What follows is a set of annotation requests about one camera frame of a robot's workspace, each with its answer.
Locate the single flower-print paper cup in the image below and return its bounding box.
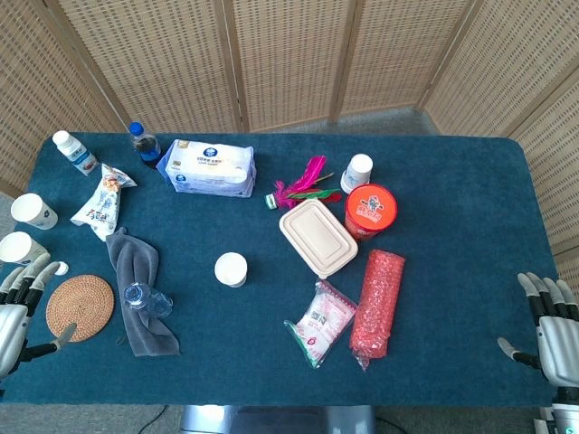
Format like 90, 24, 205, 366
214, 251, 249, 288

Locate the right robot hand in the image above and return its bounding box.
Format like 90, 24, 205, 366
497, 270, 579, 390

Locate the beige lidded lunch box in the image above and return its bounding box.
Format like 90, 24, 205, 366
279, 198, 359, 278

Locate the white milk drink bottle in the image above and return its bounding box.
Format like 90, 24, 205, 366
52, 130, 100, 176

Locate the blue felt table cover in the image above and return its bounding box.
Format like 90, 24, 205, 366
0, 131, 574, 407

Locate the orange instant noodle tub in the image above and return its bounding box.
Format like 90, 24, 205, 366
344, 183, 399, 242

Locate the white paper cup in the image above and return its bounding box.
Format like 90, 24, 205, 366
0, 231, 50, 267
10, 193, 59, 231

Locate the black floor cable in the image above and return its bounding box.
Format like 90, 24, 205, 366
135, 404, 169, 434

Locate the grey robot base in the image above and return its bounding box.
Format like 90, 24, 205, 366
179, 404, 376, 434

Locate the white blue tissue pack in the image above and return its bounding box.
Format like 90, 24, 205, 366
156, 138, 258, 199

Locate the white snack bag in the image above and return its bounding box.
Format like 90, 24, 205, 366
70, 163, 138, 242

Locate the round woven coaster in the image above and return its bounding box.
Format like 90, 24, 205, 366
45, 274, 116, 344

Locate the blue-capped dark soda bottle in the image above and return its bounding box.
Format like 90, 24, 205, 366
128, 121, 163, 169

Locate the pink feather shuttlecock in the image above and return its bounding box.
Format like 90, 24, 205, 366
264, 155, 343, 212

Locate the clear plastic bottle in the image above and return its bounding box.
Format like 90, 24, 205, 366
122, 282, 174, 318

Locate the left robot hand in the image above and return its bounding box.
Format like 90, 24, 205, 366
0, 252, 78, 381

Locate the clear zip bag of sugar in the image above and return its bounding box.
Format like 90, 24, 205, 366
283, 279, 358, 370

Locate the stack of paper cups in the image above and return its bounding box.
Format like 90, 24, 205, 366
339, 153, 375, 194

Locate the grey towel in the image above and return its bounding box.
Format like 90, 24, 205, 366
105, 227, 181, 358

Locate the red bubble wrap roll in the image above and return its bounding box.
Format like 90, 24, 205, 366
348, 249, 406, 372

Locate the woven bamboo folding screen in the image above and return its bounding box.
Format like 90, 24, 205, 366
0, 0, 579, 290

